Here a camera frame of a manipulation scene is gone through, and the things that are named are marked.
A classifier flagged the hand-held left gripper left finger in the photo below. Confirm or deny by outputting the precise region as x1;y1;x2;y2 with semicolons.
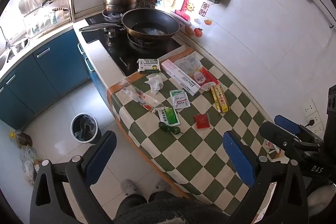
30;130;117;224

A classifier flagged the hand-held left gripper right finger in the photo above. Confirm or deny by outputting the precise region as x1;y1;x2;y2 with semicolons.
223;130;309;224

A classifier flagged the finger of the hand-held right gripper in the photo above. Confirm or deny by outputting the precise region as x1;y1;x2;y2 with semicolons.
274;114;325;141
259;121;306;161

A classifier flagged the white round trash bin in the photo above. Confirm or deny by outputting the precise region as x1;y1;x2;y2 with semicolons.
71;113;101;144

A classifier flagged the green white sachet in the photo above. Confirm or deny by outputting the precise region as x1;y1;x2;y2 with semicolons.
157;107;181;127

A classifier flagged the green white medicine box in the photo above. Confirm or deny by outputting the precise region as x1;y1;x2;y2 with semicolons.
136;58;161;73

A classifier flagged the person's right forearm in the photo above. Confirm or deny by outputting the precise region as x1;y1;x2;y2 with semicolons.
307;182;336;216

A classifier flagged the white red paper packet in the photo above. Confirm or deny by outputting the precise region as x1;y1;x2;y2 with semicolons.
264;139;282;161

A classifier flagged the person's left grey slipper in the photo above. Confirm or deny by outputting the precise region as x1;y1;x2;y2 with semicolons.
120;179;138;195

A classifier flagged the person's grey slipper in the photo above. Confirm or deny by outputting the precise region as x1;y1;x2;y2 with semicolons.
120;179;138;195
154;179;171;194

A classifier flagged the person's left leg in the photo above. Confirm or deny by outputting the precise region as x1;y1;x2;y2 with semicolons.
115;194;148;224

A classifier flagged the person's leg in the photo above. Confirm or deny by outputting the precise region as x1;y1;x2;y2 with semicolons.
148;191;185;205
115;194;148;224

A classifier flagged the yellow box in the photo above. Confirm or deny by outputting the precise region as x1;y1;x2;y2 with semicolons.
210;85;230;113

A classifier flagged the clear plastic wrapper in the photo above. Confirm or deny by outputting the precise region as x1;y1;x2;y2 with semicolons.
119;80;160;111

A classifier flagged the person's right grey slipper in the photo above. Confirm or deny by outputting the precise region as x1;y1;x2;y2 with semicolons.
154;179;171;194

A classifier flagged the clear plastic bag with greens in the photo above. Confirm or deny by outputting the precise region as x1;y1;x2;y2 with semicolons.
20;145;44;185

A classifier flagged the blue counter cabinet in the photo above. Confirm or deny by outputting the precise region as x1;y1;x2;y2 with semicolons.
77;42;116;115

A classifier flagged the dark green crumpled wrapper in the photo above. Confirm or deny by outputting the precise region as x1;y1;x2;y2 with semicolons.
158;122;183;134

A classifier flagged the person's right leg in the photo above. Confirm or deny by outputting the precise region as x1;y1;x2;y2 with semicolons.
148;191;185;205

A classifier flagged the plastic oil bottle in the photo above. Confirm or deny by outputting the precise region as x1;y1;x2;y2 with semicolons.
10;129;32;147

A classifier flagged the crumpled white tissue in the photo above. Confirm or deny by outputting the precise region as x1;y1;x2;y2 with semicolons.
144;74;164;94

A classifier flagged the long blue cabinet row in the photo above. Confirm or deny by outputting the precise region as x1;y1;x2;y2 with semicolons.
0;28;92;130

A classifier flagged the long white box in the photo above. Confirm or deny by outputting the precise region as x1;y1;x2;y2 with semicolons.
161;59;200;96

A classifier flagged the black glass gas stove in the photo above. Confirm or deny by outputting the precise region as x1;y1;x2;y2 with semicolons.
81;15;183;77

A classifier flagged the printed clear plastic bag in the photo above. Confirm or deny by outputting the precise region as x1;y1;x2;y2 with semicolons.
173;52;204;75

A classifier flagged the steel sink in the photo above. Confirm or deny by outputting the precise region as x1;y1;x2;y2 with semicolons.
0;38;29;64

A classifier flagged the dark frying pan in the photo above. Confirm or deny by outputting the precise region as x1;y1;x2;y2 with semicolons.
79;9;180;43

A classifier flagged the dish rack with dishes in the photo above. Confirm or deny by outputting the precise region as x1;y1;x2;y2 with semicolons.
18;0;72;30

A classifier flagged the white wall socket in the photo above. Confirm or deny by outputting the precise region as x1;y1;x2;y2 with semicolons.
302;98;323;133

